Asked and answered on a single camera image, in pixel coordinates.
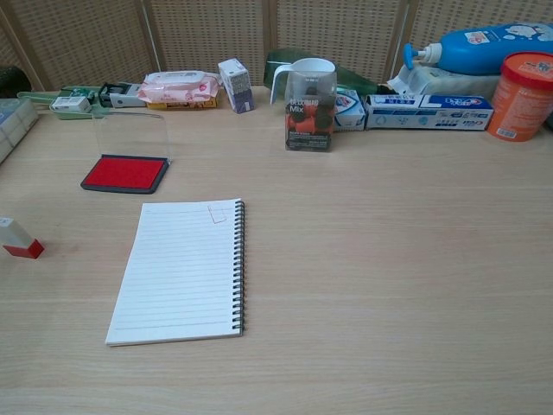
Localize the white purple small carton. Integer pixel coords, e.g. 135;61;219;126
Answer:
217;58;256;114

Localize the small red stamp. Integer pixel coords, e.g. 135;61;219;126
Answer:
0;217;46;259

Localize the white spiral notepad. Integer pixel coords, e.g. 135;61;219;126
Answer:
105;198;246;348

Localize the pink wet wipes pack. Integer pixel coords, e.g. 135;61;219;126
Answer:
137;70;224;105

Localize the orange cylindrical canister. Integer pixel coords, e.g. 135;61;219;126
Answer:
486;51;553;143

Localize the blue pump bottle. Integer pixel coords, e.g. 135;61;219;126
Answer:
404;22;553;74

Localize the green plastic dustpan tray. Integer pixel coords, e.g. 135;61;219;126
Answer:
16;86;111;121

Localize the white refill pouch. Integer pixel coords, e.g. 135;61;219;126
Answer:
386;63;505;97

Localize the woven folding screen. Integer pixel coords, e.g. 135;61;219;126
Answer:
0;0;553;94

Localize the multicolour tissue packet bundle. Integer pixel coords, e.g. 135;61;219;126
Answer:
0;98;40;164

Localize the green glass bottle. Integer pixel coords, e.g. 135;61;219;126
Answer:
263;50;392;94

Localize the red ink pad clear lid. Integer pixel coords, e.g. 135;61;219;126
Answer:
79;112;175;195

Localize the yellow flat pack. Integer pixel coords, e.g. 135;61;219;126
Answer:
146;98;219;111

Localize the small white box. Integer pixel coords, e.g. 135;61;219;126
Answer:
50;95;91;114

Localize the blue white toothpaste box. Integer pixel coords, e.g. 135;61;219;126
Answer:
364;93;495;131

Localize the clear coffee capsule box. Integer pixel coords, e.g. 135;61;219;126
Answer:
284;71;338;153

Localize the white cup with handle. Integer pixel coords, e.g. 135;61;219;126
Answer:
270;58;337;105

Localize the white blue soap box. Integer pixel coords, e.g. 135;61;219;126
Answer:
333;88;367;133

